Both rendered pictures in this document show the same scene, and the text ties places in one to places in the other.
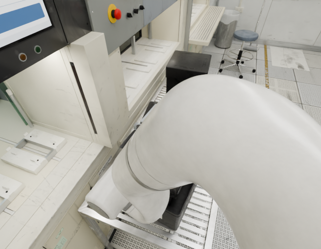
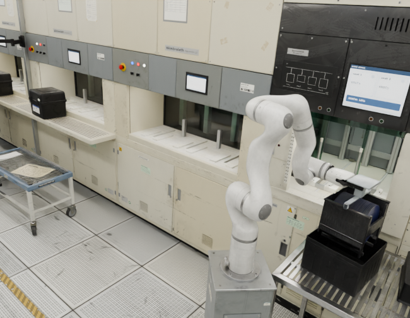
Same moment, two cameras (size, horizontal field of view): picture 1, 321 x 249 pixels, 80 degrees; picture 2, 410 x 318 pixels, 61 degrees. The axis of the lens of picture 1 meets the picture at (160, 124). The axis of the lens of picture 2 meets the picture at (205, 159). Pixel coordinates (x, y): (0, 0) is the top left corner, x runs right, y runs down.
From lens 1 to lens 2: 1.58 m
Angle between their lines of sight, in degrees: 86
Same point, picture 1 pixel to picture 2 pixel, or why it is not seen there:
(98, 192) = not seen: hidden behind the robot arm
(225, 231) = not seen: outside the picture
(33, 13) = (392, 106)
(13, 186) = (332, 187)
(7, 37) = (371, 108)
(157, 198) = (298, 154)
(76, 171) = not seen: hidden behind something
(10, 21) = (377, 103)
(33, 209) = (318, 196)
